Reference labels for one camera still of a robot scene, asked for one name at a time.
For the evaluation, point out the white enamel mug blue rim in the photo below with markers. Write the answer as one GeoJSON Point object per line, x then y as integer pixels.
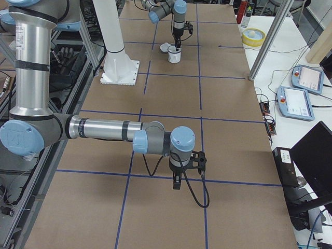
{"type": "Point", "coordinates": [174, 58]}

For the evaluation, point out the far teach pendant tablet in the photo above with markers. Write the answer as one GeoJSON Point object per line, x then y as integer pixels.
{"type": "Point", "coordinates": [308, 78]}

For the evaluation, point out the orange black adapter box far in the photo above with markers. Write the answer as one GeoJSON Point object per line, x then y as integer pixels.
{"type": "Point", "coordinates": [264, 107]}

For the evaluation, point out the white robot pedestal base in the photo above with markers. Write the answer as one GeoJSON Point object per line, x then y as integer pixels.
{"type": "Point", "coordinates": [118, 68]}

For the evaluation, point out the red bottle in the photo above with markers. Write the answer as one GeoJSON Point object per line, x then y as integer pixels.
{"type": "Point", "coordinates": [241, 11]}

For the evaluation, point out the yellow rimmed bowl blue plate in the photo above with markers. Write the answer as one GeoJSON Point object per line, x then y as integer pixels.
{"type": "Point", "coordinates": [253, 37]}

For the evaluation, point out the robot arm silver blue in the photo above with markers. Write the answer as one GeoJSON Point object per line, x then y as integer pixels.
{"type": "Point", "coordinates": [157, 10]}
{"type": "Point", "coordinates": [33, 126]}

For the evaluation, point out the teach pendant tablet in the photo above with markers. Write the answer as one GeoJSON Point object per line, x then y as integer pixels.
{"type": "Point", "coordinates": [295, 103]}
{"type": "Point", "coordinates": [308, 78]}

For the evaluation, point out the black computer box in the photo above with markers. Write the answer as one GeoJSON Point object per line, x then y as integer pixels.
{"type": "Point", "coordinates": [285, 167]}

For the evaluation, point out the near teach pendant tablet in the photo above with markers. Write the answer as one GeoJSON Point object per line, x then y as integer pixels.
{"type": "Point", "coordinates": [295, 103]}

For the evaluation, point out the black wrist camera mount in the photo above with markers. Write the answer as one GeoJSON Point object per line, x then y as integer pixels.
{"type": "Point", "coordinates": [197, 161]}
{"type": "Point", "coordinates": [188, 27]}

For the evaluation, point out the aluminium frame post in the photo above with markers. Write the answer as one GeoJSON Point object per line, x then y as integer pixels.
{"type": "Point", "coordinates": [273, 31]}

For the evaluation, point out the white mug lid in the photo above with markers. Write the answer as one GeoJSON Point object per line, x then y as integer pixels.
{"type": "Point", "coordinates": [164, 47]}

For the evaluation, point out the orange black adapter box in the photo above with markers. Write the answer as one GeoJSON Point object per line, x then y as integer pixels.
{"type": "Point", "coordinates": [270, 127]}
{"type": "Point", "coordinates": [264, 107]}

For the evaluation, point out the orange black adapter box near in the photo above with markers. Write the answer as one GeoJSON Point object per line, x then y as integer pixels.
{"type": "Point", "coordinates": [270, 127]}

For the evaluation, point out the black monitor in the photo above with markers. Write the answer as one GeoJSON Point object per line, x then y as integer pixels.
{"type": "Point", "coordinates": [312, 156]}

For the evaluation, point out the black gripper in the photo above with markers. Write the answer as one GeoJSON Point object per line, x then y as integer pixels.
{"type": "Point", "coordinates": [177, 33]}
{"type": "Point", "coordinates": [176, 170]}

